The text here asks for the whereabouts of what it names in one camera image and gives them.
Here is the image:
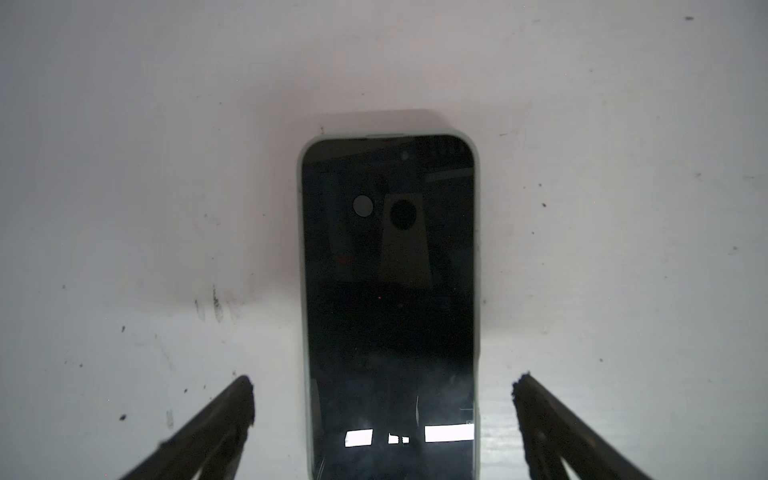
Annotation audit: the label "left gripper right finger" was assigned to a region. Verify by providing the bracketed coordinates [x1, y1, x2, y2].
[512, 373, 650, 480]

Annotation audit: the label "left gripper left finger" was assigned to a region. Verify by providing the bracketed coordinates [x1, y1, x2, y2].
[124, 375, 255, 480]

